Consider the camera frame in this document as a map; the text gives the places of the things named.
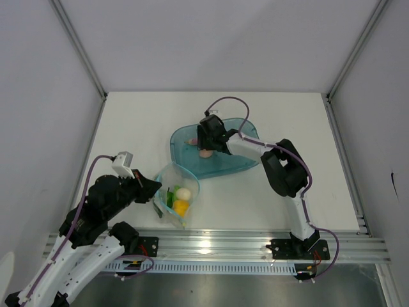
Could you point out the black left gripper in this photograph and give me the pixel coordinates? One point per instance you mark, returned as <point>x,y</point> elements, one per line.
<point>147,187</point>

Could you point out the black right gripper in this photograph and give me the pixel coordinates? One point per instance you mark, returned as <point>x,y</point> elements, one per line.
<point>201,143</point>

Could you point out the purple eggplant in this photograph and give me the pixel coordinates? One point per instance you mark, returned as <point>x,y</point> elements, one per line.
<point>192,142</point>

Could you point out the pink egg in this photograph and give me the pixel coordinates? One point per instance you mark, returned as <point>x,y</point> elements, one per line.
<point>205,154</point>

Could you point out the green bell pepper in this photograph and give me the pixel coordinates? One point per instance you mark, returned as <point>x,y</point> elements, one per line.
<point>169,199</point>

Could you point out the dark green chili pepper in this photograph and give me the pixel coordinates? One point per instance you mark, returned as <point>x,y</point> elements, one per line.
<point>158,211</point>

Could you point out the blue translucent plastic basin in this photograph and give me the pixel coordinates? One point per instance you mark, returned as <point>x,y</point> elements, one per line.
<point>242,156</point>

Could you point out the light green cucumber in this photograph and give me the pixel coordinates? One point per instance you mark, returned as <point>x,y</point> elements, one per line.
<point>176,188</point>

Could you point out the clear zip top bag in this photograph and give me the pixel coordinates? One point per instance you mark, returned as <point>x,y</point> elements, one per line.
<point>175,199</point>

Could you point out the white egg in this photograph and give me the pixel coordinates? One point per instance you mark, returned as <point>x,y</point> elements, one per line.
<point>183,194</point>

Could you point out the orange fruit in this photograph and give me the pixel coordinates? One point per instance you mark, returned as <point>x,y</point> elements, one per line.
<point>181,207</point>

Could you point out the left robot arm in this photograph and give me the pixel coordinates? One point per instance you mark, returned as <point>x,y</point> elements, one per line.
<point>86,245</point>

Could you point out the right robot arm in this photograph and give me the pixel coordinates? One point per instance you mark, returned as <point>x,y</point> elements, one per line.
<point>285,170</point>

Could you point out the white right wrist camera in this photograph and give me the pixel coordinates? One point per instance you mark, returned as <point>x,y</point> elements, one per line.
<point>213,112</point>

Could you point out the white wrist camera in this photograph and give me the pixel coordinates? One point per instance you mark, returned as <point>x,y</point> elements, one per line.
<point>122,163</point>
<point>213,112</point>

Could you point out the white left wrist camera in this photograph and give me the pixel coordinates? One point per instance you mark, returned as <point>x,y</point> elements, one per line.
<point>122,163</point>

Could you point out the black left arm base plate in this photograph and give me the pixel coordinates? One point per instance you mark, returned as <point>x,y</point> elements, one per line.
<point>147,246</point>

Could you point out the slotted cable duct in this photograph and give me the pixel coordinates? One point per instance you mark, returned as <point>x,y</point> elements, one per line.
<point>201,267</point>

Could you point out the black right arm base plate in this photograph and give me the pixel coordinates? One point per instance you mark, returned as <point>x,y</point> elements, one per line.
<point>287,249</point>

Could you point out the aluminium mounting rail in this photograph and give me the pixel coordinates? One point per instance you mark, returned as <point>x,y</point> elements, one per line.
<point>249,246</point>

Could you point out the left aluminium frame post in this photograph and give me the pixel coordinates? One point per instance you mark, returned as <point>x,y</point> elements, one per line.
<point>78,47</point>

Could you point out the aluminium frame post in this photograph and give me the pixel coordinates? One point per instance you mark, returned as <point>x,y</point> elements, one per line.
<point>78,47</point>
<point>358,47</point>

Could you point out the right aluminium frame post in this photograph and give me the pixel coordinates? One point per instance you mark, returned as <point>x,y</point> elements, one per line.
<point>358,47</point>

